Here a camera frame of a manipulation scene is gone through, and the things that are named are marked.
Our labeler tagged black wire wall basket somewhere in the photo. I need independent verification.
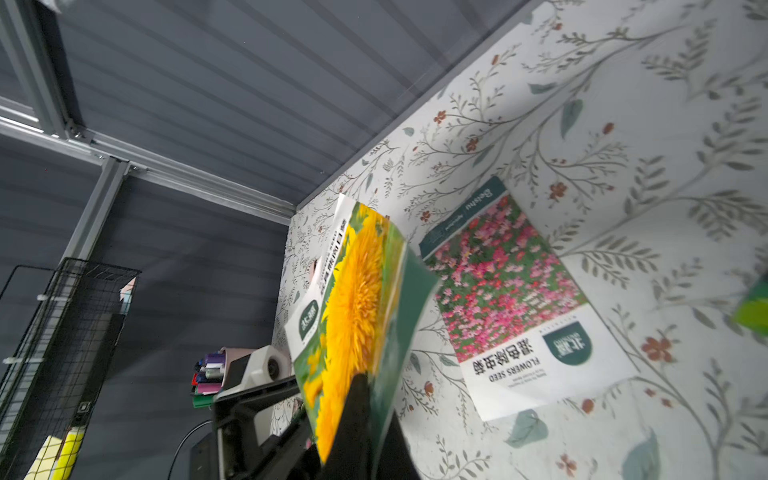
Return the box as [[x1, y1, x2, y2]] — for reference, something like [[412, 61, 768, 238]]
[[1, 258, 140, 479]]

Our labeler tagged red pink field seed packet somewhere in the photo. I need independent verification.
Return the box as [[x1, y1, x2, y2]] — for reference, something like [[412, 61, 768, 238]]
[[419, 177, 636, 422]]

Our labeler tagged yellow sticky note pad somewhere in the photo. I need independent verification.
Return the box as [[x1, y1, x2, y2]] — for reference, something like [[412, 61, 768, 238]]
[[24, 426, 86, 480]]

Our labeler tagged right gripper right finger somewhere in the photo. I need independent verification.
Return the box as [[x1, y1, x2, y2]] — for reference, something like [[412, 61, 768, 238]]
[[376, 415, 421, 480]]

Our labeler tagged green leaf seed packet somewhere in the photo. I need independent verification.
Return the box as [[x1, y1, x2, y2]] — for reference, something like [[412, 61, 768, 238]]
[[731, 274, 768, 336]]

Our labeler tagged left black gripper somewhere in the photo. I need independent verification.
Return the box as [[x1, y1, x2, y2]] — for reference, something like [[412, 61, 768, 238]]
[[188, 377, 318, 479]]

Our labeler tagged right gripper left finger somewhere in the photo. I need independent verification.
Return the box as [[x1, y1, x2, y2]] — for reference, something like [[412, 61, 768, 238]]
[[320, 374, 371, 479]]

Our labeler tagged yellow sunflower seed packet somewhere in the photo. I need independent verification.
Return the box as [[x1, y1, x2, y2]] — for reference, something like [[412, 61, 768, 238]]
[[284, 195, 439, 462]]

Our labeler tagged pink marker cup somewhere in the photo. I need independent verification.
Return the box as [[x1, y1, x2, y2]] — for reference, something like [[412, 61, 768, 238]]
[[191, 347, 255, 409]]

